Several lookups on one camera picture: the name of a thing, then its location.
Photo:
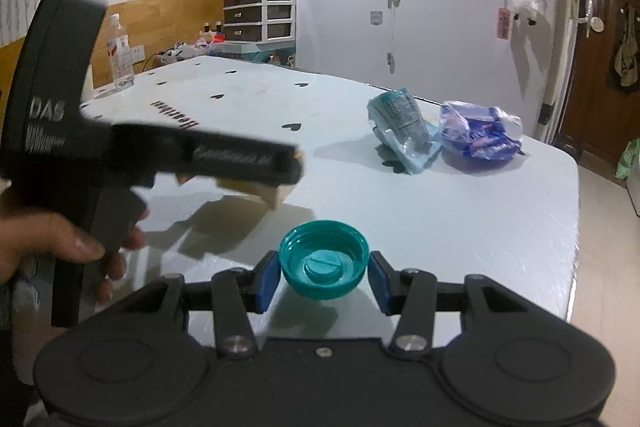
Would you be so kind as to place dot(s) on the white wall switch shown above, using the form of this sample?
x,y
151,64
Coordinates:
x,y
376,18

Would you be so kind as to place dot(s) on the clear plastic water bottle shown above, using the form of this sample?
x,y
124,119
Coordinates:
x,y
120,57

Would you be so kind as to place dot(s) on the teal plastic wrapper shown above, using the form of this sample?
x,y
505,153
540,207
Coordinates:
x,y
400,122

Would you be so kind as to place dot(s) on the white refrigerator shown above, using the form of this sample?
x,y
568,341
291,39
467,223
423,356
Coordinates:
x,y
562,32

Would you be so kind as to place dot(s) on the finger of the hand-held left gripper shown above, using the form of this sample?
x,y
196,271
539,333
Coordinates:
x,y
292,167

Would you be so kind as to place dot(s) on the blue purple plastic bag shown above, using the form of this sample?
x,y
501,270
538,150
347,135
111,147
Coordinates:
x,y
480,137

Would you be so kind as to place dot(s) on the white drawer cabinet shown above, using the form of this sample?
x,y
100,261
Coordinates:
x,y
255,14

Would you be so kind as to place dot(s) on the green plastic bag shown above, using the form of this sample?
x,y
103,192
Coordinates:
x,y
630,159

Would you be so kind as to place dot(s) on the pink hanging tag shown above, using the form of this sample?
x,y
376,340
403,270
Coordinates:
x,y
504,24

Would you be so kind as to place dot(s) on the brown hanging bag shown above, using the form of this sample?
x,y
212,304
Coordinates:
x,y
625,62

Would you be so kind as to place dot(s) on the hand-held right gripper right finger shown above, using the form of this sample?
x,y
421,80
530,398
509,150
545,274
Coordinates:
x,y
380,282

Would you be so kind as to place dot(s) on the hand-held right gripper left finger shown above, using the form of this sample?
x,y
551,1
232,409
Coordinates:
x,y
265,279

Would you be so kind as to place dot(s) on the white wall socket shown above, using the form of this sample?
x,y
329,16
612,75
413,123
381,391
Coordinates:
x,y
136,54

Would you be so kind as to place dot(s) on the teal bottle cap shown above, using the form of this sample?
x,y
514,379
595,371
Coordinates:
x,y
325,267

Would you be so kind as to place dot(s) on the brown wooden door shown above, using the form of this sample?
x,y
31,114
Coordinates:
x,y
595,107

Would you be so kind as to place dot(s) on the person's left hand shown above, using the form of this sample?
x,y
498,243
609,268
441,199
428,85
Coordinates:
x,y
40,237

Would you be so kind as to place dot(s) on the pile of small toys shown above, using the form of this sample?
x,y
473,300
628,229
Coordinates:
x,y
195,47

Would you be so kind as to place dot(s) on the torn brown cardboard box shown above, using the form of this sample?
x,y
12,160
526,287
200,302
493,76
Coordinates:
x,y
270,197

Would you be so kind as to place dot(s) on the white sheep plush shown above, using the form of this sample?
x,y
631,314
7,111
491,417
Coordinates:
x,y
525,7

